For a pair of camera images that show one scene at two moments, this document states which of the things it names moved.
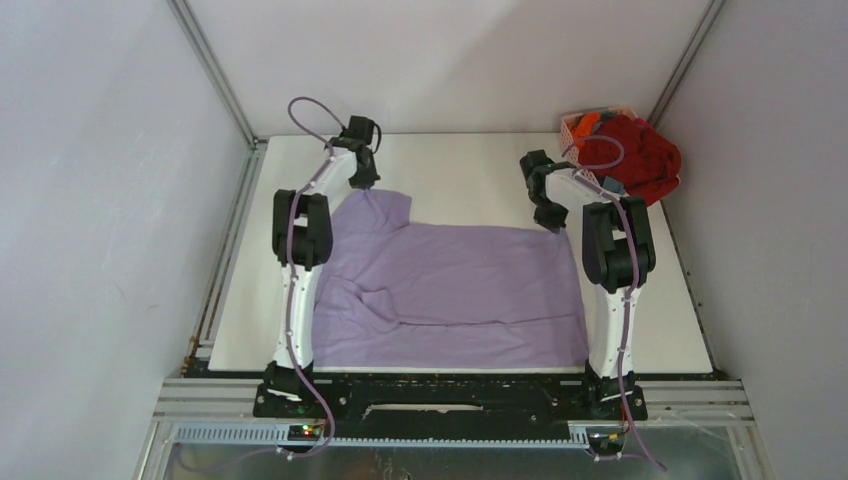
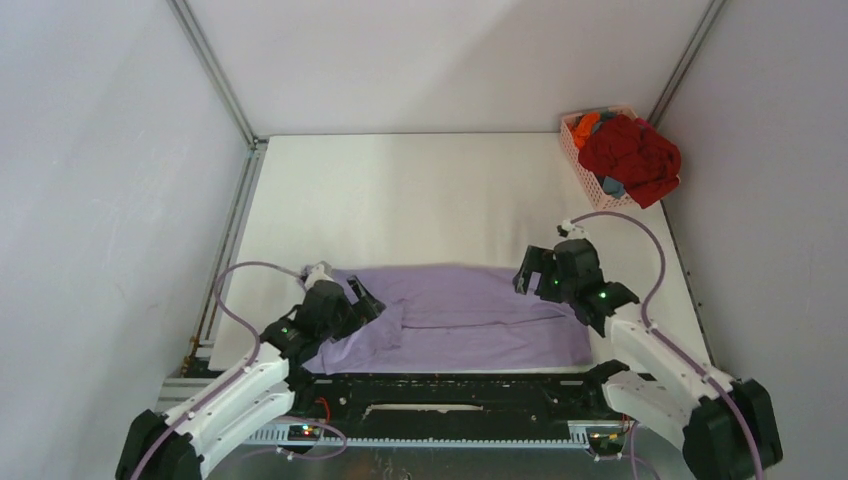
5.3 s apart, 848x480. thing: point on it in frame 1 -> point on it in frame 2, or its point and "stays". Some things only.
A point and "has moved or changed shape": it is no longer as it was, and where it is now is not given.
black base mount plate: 449,408 stays
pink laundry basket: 571,144 stays
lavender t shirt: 400,296 has moved or changed shape
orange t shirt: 585,127 stays
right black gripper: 553,223 -> 538,260
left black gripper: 366,181 -> 366,309
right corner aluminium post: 686,62 stays
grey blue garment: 613,185 stays
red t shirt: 632,155 stays
